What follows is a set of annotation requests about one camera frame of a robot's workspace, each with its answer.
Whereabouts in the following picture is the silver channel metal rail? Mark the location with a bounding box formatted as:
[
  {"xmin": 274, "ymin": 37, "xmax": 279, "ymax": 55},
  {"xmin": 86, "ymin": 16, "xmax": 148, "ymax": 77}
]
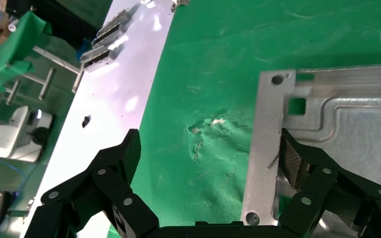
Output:
[
  {"xmin": 97, "ymin": 9, "xmax": 132, "ymax": 35},
  {"xmin": 79, "ymin": 46, "xmax": 119, "ymax": 73},
  {"xmin": 92, "ymin": 23, "xmax": 127, "ymax": 47}
]

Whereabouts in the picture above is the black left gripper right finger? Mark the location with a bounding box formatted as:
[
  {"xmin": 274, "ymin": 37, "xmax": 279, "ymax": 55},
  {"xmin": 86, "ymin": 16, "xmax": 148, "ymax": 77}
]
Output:
[{"xmin": 277, "ymin": 127, "xmax": 381, "ymax": 238}]

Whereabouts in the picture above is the metal side table frame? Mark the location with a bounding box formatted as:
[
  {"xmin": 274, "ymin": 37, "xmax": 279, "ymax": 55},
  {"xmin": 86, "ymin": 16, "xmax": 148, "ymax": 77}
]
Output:
[{"xmin": 0, "ymin": 46, "xmax": 86, "ymax": 109}]

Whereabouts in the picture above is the green table cloth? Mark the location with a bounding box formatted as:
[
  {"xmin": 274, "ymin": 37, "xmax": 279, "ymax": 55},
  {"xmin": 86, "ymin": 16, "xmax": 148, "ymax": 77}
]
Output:
[{"xmin": 106, "ymin": 0, "xmax": 381, "ymax": 238}]

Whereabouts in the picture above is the silver sheet metal bracket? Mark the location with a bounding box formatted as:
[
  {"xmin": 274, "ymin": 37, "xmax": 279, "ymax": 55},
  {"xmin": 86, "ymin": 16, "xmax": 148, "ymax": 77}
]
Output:
[{"xmin": 241, "ymin": 64, "xmax": 381, "ymax": 238}]

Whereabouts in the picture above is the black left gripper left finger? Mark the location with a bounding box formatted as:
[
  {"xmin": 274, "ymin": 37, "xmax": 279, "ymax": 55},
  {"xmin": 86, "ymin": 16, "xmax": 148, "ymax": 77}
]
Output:
[{"xmin": 23, "ymin": 128, "xmax": 160, "ymax": 238}]

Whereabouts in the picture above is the white machine base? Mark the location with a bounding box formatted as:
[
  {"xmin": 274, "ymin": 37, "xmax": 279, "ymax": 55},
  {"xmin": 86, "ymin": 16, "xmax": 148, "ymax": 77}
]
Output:
[{"xmin": 0, "ymin": 105, "xmax": 54, "ymax": 164}]

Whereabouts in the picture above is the white paper sheet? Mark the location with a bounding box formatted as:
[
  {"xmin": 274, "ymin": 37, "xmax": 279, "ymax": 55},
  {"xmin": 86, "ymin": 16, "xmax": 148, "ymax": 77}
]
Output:
[{"xmin": 19, "ymin": 0, "xmax": 178, "ymax": 238}]

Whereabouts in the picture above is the green covered side table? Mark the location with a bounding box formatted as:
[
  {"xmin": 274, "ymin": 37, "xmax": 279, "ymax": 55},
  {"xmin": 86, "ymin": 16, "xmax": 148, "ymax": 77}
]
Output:
[{"xmin": 0, "ymin": 10, "xmax": 53, "ymax": 94}]

